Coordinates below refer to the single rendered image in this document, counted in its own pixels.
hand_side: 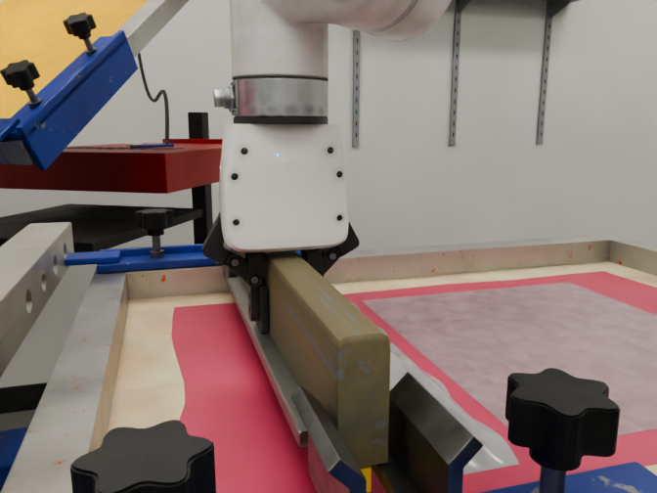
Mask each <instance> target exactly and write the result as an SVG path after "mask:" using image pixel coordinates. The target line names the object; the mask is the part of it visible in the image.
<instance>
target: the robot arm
mask: <svg viewBox="0 0 657 493"><path fill-rule="evenodd" d="M451 2H452V0H230V25H231V56H232V79H233V80H234V81H233V82H231V85H230V86H228V88H224V89H223V90H214V92H213V99H214V107H215V108H224V109H227V110H229V112H231V113H232V115H234V116H235V117H234V124H225V130H224V135H223V142H222V153H221V162H220V179H219V214H218V216H217V218H216V220H215V222H214V224H213V226H212V228H211V230H210V232H209V234H208V236H207V238H206V239H205V241H204V243H203V245H202V248H201V249H202V252H203V254H204V256H206V257H208V258H210V259H213V260H215V261H217V262H219V263H221V264H224V265H226V266H229V267H230V268H231V269H232V270H233V271H235V272H236V273H237V274H238V275H239V276H240V277H241V278H243V279H244V280H245V281H246V282H247V285H248V315H249V319H250V321H251V322H253V321H256V325H257V327H258V329H259V331H260V333H261V334H267V333H268V332H270V311H269V289H268V287H267V286H266V284H265V279H264V277H263V268H264V257H265V252H267V251H284V250H300V252H301V257H302V258H303V259H304V260H305V261H306V262H308V263H309V264H310V265H311V266H312V267H313V268H314V269H315V270H316V271H317V272H318V273H320V274H321V275H322V276H323V277H324V275H325V274H326V272H327V271H328V269H329V268H330V267H331V266H332V265H333V264H334V263H335V262H336V261H337V260H338V258H339V257H341V256H343V255H345V254H347V253H348V252H350V251H352V250H353V249H355V248H356V247H358V246H359V244H360V241H359V239H358V237H357V235H356V233H355V232H354V230H353V228H352V226H351V224H350V222H349V216H348V197H347V184H346V172H345V163H344V154H343V147H342V141H341V135H340V130H339V126H338V124H329V118H328V116H329V83H328V80H329V23H331V24H337V25H340V26H343V27H347V28H351V29H354V30H358V31H363V32H365V33H368V34H370V35H373V36H376V37H379V38H382V39H385V40H390V41H406V40H410V39H413V38H416V37H418V36H420V35H422V34H423V33H425V32H426V31H427V30H428V29H429V28H430V27H432V26H433V25H434V24H435V23H436V22H437V21H438V20H439V19H440V18H441V16H442V15H443V14H444V12H445V11H446V9H447V8H448V6H449V5H450V3H451ZM224 241H225V243H226V244H227V246H228V247H230V248H231V249H233V250H236V251H232V250H230V249H228V248H226V247H224V246H223V244H224ZM237 251H240V252H244V258H243V257H242V256H241V255H239V254H238V253H237Z"/></svg>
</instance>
